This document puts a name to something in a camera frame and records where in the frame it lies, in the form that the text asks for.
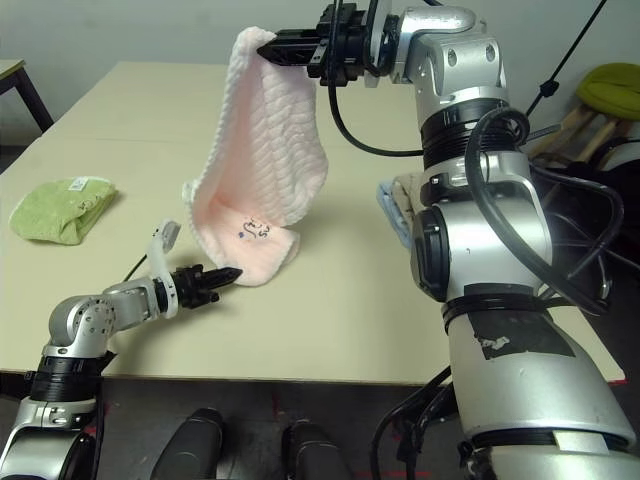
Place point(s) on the black office chair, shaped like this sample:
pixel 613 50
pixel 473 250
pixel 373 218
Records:
pixel 590 210

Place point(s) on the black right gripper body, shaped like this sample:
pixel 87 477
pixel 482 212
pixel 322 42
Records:
pixel 350 45

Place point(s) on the robot leg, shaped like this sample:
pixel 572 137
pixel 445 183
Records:
pixel 312 450
pixel 190 445

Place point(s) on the beige side table black frame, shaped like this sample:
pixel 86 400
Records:
pixel 10 67

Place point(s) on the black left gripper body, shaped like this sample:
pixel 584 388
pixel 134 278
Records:
pixel 192 290

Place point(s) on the robot right leg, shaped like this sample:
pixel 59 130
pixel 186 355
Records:
pixel 312 450

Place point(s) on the black stand pole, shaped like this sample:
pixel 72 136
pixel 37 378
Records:
pixel 547 89

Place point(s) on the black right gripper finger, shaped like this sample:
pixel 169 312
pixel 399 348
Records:
pixel 292 54
pixel 297 36

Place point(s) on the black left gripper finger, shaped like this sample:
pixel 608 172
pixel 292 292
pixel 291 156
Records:
pixel 222 274
pixel 222 283

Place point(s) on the pink terry towel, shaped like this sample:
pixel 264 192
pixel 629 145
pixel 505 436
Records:
pixel 270 150

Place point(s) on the robot left leg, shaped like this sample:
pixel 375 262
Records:
pixel 190 445

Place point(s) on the green folded towel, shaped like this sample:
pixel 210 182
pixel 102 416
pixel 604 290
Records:
pixel 50 210

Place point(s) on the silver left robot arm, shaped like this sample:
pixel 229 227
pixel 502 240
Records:
pixel 80 315

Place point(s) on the light blue folded towel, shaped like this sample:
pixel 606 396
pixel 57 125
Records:
pixel 392 215

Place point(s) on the wooden stool green cushion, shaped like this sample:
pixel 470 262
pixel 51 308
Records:
pixel 615 85

